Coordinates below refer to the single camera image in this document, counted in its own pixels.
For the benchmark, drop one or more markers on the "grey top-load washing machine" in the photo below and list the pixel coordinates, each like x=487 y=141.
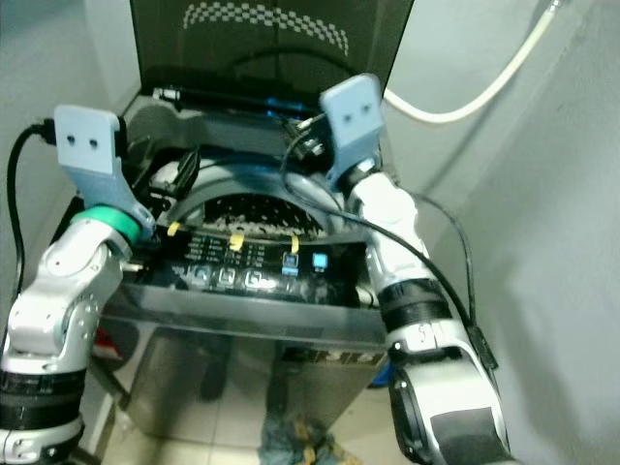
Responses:
x=232 y=339

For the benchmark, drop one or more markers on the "blue clothes pile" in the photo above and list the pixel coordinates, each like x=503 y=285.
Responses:
x=295 y=441

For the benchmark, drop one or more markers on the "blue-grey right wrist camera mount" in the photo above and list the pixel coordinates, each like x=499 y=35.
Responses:
x=354 y=111

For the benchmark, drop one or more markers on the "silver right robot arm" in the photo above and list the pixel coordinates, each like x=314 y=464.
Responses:
x=397 y=242

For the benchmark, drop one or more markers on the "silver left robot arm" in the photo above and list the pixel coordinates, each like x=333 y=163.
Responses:
x=58 y=281

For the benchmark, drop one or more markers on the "perforated steel washer drum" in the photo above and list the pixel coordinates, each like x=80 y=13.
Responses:
x=252 y=208

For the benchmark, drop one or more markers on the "dark washing machine lid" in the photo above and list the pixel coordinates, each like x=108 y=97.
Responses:
x=252 y=58

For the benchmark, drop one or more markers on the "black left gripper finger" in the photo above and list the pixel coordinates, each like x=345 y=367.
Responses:
x=189 y=170

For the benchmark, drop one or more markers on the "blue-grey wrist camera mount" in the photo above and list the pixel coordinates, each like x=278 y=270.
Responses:
x=354 y=111
x=85 y=145

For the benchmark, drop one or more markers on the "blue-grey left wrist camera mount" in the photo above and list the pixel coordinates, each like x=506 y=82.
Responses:
x=85 y=145

